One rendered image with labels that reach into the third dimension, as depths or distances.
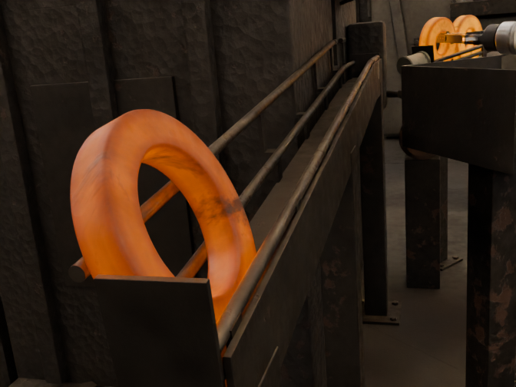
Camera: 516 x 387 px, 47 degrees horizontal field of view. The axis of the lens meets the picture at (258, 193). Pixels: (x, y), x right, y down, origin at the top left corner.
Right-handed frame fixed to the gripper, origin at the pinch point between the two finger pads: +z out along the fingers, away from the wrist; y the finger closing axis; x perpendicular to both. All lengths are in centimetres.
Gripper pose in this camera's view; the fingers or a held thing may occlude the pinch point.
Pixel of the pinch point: (438, 38)
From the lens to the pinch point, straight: 195.6
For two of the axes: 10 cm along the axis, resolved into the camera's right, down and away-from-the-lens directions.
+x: -0.5, -9.5, -3.0
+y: 7.7, -2.3, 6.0
